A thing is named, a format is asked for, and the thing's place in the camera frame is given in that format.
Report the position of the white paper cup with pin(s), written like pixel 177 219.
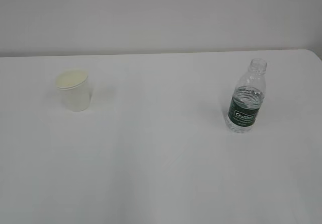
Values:
pixel 74 89

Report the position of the clear green-label water bottle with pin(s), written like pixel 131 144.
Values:
pixel 247 98

